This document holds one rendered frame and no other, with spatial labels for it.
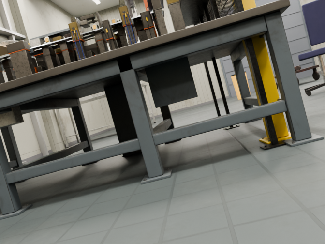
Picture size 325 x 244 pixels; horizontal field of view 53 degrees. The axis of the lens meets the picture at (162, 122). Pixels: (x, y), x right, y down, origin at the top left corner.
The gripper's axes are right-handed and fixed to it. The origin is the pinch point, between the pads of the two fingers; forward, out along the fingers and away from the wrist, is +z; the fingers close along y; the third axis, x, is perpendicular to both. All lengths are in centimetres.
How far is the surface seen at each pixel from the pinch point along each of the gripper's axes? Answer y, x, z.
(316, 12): -157, 201, 13
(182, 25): 16.6, 28.9, 21.2
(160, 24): 40.2, 14.7, 22.3
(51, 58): 6, -66, 16
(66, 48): 6, -53, 12
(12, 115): 37, -89, 50
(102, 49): 5.7, -28.7, 19.8
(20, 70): 21, -83, 22
